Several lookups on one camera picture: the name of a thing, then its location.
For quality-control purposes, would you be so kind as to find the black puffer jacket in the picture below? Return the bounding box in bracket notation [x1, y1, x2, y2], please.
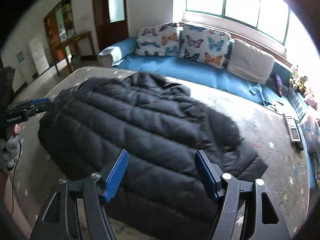
[38, 73, 267, 239]

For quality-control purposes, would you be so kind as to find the left grey gloved hand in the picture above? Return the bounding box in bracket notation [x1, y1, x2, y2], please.
[1, 124, 22, 173]

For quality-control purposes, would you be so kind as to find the white small fridge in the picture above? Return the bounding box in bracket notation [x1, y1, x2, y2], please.
[29, 35, 49, 76]

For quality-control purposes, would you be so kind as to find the wooden shelf cabinet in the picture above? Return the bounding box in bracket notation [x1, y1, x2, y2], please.
[44, 0, 96, 72]

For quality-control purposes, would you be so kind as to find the grey star quilted mattress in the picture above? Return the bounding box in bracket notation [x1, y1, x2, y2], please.
[8, 67, 310, 236]

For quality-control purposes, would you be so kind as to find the remote control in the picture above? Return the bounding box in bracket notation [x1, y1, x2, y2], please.
[284, 113, 301, 143]

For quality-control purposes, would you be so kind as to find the dark wooden door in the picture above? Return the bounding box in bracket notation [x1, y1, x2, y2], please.
[92, 0, 129, 50]

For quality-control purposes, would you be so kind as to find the left butterfly pillow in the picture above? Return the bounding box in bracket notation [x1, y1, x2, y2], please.
[135, 22, 180, 56]

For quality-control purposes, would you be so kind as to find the butterfly pillow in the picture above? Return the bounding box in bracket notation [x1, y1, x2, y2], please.
[179, 23, 231, 69]
[135, 22, 180, 56]

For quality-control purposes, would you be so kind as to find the blue bed sheet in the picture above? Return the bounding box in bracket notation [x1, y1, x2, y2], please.
[98, 36, 316, 190]

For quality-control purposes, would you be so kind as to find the purple doll toy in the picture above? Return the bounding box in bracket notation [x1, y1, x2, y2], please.
[274, 74, 283, 97]

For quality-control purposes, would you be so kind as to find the plush toys pile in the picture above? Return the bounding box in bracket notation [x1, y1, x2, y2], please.
[289, 65, 318, 109]

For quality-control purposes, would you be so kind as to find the right butterfly pillow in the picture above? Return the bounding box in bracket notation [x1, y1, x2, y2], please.
[179, 23, 231, 69]

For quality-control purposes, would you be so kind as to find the plain white pillow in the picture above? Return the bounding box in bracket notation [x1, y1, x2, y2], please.
[227, 39, 274, 85]

